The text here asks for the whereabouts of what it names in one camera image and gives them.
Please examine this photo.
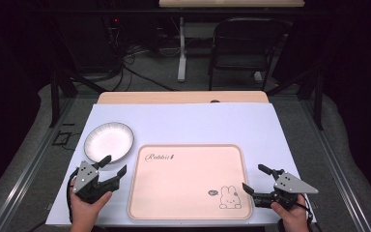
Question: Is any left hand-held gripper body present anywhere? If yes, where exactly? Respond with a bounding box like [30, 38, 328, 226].
[71, 159, 121, 205]

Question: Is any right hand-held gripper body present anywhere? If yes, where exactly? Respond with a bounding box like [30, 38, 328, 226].
[253, 171, 320, 212]

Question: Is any white paper plate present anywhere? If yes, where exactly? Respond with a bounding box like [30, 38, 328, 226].
[83, 121, 135, 165]

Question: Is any person's left hand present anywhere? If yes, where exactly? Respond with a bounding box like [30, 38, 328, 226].
[69, 178, 113, 227]

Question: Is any person's right hand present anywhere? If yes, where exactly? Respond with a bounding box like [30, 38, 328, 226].
[270, 194, 310, 227]

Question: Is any pink tray with rabbit print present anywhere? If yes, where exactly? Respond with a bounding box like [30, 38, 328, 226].
[127, 143, 254, 221]

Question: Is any black metal stand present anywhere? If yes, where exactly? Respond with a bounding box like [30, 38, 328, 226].
[265, 63, 325, 131]
[48, 68, 108, 129]

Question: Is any white table sheet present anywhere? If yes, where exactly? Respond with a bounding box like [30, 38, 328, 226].
[45, 102, 318, 227]

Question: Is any wooden table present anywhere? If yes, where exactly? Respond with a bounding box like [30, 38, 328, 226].
[96, 90, 271, 105]

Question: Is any black folding chair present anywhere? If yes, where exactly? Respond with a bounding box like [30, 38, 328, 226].
[207, 16, 293, 92]

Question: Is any dark cabinet with red light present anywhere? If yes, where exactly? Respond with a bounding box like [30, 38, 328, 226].
[53, 12, 124, 74]

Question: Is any white table leg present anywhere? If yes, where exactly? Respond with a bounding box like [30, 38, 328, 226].
[176, 16, 188, 83]

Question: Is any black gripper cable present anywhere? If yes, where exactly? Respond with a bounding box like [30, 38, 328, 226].
[65, 167, 80, 224]
[298, 192, 324, 232]

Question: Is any grey metal floor rail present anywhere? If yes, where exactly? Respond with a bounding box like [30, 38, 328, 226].
[299, 98, 371, 232]
[0, 96, 75, 232]

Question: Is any bundle of floor cables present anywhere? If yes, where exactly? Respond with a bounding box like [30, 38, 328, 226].
[101, 18, 179, 93]

